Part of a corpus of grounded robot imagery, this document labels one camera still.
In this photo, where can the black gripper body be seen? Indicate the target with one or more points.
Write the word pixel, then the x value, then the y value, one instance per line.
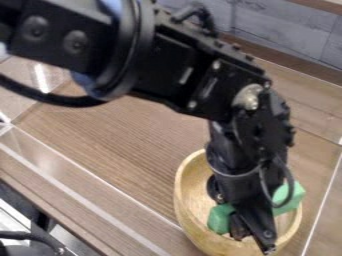
pixel 246 152

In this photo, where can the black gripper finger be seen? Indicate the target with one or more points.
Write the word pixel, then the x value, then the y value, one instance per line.
pixel 256 217
pixel 239 230

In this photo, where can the green rectangular block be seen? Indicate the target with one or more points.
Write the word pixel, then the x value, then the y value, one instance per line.
pixel 219 214

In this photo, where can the round wooden bowl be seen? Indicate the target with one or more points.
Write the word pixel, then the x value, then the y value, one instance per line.
pixel 192 204

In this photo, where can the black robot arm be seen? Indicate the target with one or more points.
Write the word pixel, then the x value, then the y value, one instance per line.
pixel 127 47

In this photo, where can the clear acrylic enclosure wall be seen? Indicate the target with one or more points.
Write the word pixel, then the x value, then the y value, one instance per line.
pixel 116 204

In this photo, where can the black metal frame bracket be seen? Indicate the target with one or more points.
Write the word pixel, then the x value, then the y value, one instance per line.
pixel 53 240

